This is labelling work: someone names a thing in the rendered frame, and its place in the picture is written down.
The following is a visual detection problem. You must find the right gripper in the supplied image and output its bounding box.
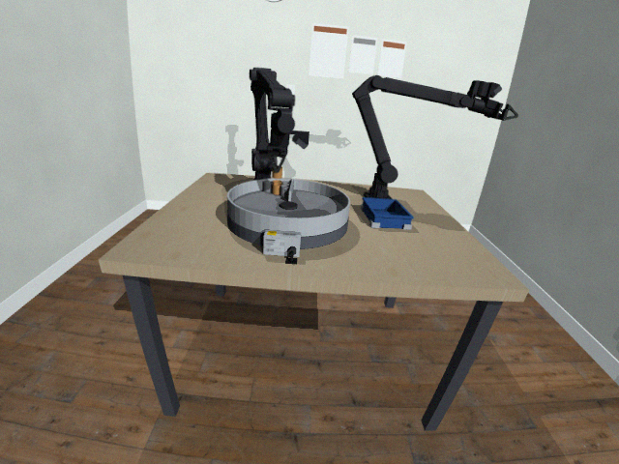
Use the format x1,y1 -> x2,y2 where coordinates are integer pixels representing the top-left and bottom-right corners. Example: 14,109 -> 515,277
267,129 -> 288,173

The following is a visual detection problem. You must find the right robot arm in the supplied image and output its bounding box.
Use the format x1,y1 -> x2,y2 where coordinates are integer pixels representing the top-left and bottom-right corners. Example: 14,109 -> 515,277
250,68 -> 310,180

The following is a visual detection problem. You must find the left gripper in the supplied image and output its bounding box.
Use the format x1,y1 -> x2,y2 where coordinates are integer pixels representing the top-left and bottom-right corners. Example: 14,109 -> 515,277
481,101 -> 518,121

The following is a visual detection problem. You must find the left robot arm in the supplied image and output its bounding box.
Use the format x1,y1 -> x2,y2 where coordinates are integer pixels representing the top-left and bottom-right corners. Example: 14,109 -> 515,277
352,75 -> 502,199

